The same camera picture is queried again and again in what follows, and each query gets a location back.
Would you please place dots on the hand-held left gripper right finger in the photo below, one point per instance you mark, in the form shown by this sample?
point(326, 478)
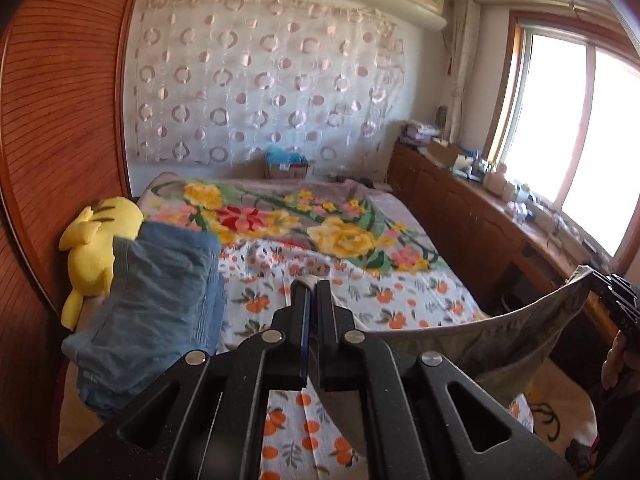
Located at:
point(325, 340)

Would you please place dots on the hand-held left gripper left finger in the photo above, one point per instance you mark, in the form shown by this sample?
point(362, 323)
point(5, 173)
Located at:
point(303, 332)

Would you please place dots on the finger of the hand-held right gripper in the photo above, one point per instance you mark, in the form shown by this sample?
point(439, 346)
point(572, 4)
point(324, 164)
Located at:
point(617, 305)
point(612, 281)

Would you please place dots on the grey pants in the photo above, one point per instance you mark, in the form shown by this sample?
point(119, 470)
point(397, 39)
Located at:
point(475, 335)

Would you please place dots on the person's right hand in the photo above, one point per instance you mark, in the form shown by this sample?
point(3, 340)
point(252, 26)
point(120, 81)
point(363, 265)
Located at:
point(614, 360)

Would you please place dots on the orange-print bedsheet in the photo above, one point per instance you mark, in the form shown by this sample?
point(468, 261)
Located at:
point(400, 295)

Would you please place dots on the person's dark clothing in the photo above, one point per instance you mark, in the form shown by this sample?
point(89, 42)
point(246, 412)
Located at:
point(620, 435)

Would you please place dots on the patterned floor mat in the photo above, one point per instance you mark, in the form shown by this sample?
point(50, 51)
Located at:
point(555, 405)

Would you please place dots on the floral blanket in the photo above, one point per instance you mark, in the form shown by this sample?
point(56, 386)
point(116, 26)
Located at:
point(280, 220)

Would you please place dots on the folded blue cloth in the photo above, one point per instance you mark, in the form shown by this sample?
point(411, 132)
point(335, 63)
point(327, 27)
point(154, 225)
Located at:
point(150, 300)

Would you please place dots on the window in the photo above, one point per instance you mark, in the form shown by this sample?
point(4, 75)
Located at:
point(565, 130)

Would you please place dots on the wooden cabinet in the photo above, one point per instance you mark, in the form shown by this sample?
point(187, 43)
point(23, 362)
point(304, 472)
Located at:
point(465, 220)

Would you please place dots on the cardboard box with blue cloth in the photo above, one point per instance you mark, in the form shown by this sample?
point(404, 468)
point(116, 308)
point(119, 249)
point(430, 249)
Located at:
point(287, 165)

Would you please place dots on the open cardboard box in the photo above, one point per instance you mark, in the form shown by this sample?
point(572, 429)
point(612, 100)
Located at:
point(445, 152)

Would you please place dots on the yellow plush toy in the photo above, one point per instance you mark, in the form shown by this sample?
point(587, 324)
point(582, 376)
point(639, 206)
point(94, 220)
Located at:
point(92, 255)

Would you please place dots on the circle-patterned sheer curtain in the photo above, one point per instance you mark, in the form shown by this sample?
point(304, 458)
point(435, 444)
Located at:
point(260, 80)

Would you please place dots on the white window curtain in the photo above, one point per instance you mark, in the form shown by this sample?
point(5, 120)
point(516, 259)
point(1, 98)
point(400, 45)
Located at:
point(462, 70)

